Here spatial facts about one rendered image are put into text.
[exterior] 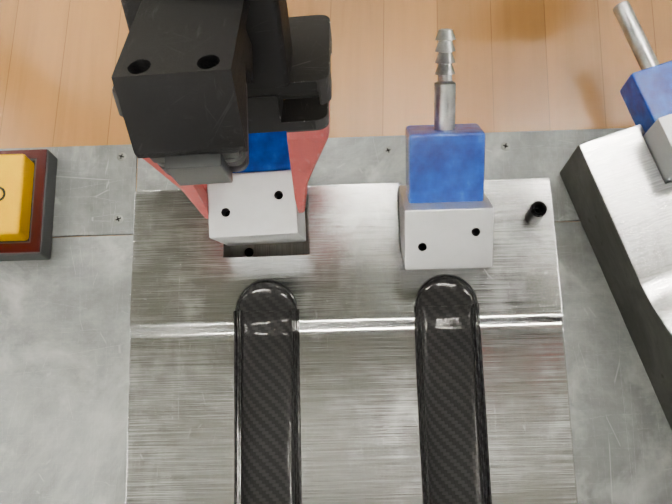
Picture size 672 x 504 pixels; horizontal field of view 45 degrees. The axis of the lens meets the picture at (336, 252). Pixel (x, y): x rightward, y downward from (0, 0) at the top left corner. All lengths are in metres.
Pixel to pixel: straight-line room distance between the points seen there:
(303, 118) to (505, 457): 0.23
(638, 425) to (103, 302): 0.38
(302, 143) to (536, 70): 0.30
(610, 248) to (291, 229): 0.23
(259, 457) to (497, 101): 0.32
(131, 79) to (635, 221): 0.37
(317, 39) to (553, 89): 0.28
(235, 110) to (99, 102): 0.37
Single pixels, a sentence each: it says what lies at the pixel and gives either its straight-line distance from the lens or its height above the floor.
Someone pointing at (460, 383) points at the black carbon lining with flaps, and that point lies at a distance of 0.49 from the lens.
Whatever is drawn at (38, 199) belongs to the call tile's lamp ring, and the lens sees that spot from 0.62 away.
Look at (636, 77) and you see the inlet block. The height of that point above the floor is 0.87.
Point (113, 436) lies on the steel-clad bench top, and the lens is 0.59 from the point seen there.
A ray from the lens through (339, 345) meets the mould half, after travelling 0.49.
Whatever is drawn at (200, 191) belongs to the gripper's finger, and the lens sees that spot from 0.44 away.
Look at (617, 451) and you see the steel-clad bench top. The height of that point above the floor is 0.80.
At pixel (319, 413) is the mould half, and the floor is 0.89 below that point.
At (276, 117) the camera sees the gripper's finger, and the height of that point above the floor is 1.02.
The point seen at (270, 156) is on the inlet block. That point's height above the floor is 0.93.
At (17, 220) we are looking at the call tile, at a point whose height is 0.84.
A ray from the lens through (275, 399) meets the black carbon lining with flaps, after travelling 0.49.
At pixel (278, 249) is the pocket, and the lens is 0.53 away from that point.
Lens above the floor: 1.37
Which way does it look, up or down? 75 degrees down
